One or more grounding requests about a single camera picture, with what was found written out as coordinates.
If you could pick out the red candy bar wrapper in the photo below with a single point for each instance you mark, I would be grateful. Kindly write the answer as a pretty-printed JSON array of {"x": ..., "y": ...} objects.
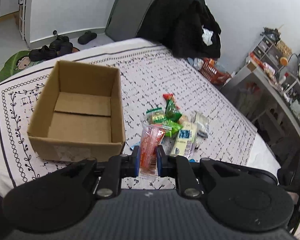
[{"x": 169, "y": 97}]

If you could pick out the green white peanut packet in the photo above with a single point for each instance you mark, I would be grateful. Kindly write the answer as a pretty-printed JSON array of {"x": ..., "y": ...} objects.
[{"x": 155, "y": 115}]

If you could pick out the black clothes on chair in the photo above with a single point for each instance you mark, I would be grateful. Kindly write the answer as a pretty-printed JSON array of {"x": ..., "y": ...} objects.
[{"x": 186, "y": 27}]

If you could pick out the dark green candy packet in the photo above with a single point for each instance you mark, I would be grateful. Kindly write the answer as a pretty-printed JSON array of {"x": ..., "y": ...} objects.
[{"x": 172, "y": 112}]

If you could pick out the orange cracker pack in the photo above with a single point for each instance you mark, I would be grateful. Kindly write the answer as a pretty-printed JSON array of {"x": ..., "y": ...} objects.
[{"x": 183, "y": 119}]

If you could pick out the white desk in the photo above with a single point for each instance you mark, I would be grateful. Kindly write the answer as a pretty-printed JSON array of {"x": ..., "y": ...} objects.
[{"x": 252, "y": 68}]

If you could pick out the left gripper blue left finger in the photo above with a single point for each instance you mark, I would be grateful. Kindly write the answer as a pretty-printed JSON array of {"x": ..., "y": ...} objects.
[{"x": 114, "y": 170}]

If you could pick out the green leaf cartoon rug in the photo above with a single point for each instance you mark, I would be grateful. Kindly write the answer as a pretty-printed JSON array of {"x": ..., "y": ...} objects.
[{"x": 17, "y": 63}]

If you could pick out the grey drawer organizer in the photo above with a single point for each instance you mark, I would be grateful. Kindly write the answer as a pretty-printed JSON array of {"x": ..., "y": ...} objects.
[{"x": 266, "y": 51}]

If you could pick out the light green snack packet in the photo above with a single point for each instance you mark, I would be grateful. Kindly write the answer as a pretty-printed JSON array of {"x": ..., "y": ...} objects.
[{"x": 171, "y": 127}]

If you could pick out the grey door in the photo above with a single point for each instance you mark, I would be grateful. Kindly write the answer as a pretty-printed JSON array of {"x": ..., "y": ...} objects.
[{"x": 126, "y": 18}]

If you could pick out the black slipper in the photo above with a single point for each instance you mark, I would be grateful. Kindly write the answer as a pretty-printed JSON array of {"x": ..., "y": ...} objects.
[{"x": 87, "y": 37}]

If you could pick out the brown cardboard box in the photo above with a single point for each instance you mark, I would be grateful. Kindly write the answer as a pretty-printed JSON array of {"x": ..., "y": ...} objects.
[{"x": 79, "y": 114}]

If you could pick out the pile of black shoes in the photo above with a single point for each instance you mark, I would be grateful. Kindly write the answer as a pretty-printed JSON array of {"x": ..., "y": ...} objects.
[{"x": 59, "y": 47}]

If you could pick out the orange red snack pack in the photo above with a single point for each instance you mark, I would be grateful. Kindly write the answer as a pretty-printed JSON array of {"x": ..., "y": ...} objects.
[{"x": 153, "y": 135}]

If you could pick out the clear white snack pack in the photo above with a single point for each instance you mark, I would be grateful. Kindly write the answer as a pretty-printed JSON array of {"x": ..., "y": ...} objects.
[{"x": 202, "y": 122}]

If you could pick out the woven basket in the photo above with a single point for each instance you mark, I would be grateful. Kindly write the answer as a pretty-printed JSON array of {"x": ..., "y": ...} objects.
[{"x": 284, "y": 49}]

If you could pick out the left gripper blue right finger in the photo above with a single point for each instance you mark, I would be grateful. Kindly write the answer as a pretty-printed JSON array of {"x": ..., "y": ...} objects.
[{"x": 180, "y": 169}]

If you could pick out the yellow blueberry cake pack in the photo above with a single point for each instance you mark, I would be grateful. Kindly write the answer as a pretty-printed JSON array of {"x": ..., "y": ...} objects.
[{"x": 186, "y": 140}]

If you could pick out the red plastic basket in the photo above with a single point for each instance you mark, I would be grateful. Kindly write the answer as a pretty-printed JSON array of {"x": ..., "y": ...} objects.
[{"x": 212, "y": 74}]

